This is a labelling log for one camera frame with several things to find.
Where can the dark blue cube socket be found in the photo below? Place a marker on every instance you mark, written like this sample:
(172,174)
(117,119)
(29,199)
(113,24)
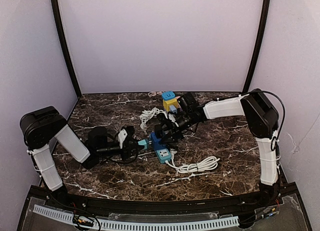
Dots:
(155,142)

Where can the teal power strip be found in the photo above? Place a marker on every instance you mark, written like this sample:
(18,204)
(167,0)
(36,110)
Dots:
(164,155)

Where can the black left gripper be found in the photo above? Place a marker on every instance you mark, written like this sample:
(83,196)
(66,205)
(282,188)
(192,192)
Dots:
(127,148)

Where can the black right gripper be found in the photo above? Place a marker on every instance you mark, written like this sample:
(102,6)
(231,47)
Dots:
(166,127)

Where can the black front aluminium rail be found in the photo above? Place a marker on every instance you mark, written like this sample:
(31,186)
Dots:
(237,205)

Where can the blue adapter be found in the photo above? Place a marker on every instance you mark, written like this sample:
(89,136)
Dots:
(168,95)

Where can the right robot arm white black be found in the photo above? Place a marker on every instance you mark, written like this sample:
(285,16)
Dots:
(261,116)

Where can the white slotted cable duct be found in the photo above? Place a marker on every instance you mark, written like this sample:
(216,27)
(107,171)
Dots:
(138,222)

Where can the teal small charger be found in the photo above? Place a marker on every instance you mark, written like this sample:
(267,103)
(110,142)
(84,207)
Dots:
(144,143)

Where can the left black frame post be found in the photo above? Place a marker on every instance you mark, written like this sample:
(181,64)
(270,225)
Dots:
(64,47)

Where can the light blue charger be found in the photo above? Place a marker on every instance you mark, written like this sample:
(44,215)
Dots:
(173,109)

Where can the black plug adapter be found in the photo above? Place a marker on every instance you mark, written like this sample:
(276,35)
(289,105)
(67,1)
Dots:
(158,130)

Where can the right black frame post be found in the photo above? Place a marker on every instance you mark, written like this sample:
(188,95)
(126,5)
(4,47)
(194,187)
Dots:
(257,46)

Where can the yellow cube socket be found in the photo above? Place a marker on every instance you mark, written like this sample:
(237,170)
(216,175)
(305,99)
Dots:
(170,102)

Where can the black frame post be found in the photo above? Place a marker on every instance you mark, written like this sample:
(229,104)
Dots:
(64,47)
(257,46)

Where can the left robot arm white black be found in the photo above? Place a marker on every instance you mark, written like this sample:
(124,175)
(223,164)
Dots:
(41,126)

